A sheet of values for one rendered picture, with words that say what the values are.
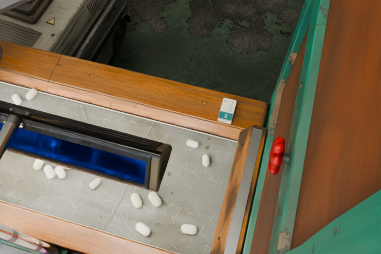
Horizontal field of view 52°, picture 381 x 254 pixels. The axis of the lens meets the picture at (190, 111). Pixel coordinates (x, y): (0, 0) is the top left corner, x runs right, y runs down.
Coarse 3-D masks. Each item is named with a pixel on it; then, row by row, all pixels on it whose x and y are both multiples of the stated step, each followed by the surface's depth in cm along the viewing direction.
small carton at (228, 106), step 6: (222, 102) 98; (228, 102) 98; (234, 102) 98; (222, 108) 97; (228, 108) 97; (234, 108) 97; (222, 114) 97; (228, 114) 97; (222, 120) 97; (228, 120) 96
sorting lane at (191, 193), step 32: (0, 96) 105; (128, 128) 100; (160, 128) 100; (32, 160) 97; (192, 160) 96; (224, 160) 96; (0, 192) 93; (32, 192) 93; (64, 192) 93; (96, 192) 93; (128, 192) 93; (160, 192) 92; (192, 192) 92; (224, 192) 92; (96, 224) 89; (128, 224) 89; (160, 224) 89; (192, 224) 89
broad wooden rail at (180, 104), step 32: (0, 64) 107; (32, 64) 107; (64, 64) 107; (96, 64) 106; (64, 96) 105; (96, 96) 103; (128, 96) 102; (160, 96) 101; (192, 96) 101; (224, 96) 101; (192, 128) 100; (224, 128) 98
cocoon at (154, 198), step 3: (150, 192) 91; (153, 192) 90; (150, 195) 90; (153, 195) 90; (156, 195) 90; (150, 198) 90; (153, 198) 90; (156, 198) 90; (159, 198) 90; (153, 201) 89; (156, 201) 89; (159, 201) 90; (153, 204) 90; (156, 204) 89; (159, 204) 90
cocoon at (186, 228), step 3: (183, 225) 87; (186, 225) 87; (189, 225) 87; (192, 225) 87; (183, 228) 87; (186, 228) 86; (189, 228) 86; (192, 228) 86; (195, 228) 87; (183, 231) 87; (186, 231) 86; (189, 231) 86; (192, 231) 86; (195, 231) 86; (192, 234) 87
